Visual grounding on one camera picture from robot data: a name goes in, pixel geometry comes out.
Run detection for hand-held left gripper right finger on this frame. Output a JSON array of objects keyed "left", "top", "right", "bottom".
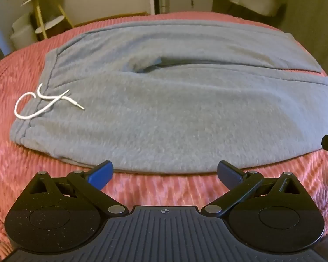
[{"left": 201, "top": 160, "right": 304, "bottom": 216}]

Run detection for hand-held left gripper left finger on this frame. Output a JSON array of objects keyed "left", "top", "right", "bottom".
[{"left": 27, "top": 160, "right": 129, "bottom": 216}]

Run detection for white pants drawstring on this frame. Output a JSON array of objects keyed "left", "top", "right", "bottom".
[{"left": 14, "top": 83, "right": 86, "bottom": 120}]

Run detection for gold tiered side table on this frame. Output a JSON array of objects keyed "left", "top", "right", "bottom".
[{"left": 21, "top": 0, "right": 74, "bottom": 40}]

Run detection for pink ribbed blanket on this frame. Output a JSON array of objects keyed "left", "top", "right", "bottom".
[{"left": 0, "top": 11, "right": 328, "bottom": 260}]

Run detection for white shell-shaped chair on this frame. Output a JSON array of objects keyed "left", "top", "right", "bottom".
[{"left": 228, "top": 0, "right": 290, "bottom": 17}]

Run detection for white cylindrical container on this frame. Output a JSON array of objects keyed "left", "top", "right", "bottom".
[{"left": 9, "top": 12, "right": 39, "bottom": 51}]

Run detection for grey-blue fleece pants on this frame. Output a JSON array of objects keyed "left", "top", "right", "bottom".
[{"left": 10, "top": 19, "right": 328, "bottom": 175}]

